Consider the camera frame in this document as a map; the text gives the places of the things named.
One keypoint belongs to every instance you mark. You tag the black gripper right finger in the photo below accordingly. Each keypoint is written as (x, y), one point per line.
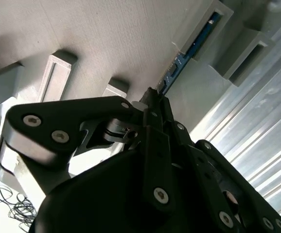
(213, 174)

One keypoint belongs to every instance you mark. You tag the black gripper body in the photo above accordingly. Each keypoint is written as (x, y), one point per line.
(101, 206)

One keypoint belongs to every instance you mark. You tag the blue RAM stick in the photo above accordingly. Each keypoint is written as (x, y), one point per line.
(180, 59)

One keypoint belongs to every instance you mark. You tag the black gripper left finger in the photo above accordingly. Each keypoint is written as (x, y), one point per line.
(57, 116)

